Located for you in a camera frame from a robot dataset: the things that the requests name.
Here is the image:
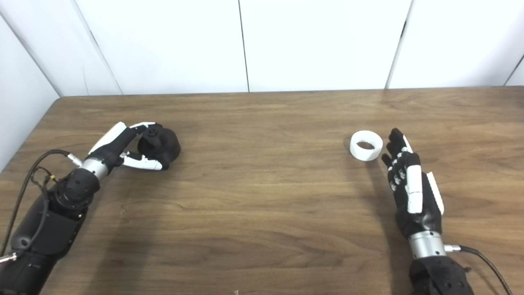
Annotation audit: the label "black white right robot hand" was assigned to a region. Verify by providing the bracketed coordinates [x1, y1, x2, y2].
[382, 128, 445, 239]

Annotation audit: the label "white toothed plastic ring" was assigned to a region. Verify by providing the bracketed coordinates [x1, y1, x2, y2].
[350, 130, 384, 161]

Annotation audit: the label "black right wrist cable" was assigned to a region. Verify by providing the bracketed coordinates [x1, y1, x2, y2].
[445, 244, 514, 295]

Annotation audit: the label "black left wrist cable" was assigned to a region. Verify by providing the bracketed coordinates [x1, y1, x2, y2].
[0, 150, 83, 258]

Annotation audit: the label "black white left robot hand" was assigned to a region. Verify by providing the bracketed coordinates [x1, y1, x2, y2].
[82, 122, 170, 172]

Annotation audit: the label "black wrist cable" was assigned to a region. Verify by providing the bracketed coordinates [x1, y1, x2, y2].
[445, 244, 514, 295]
[0, 150, 83, 258]

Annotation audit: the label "round black plastic part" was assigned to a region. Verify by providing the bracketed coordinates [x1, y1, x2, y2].
[137, 126, 181, 169]

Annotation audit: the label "thin left wrist wires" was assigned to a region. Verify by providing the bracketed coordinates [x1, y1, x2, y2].
[31, 166, 57, 190]

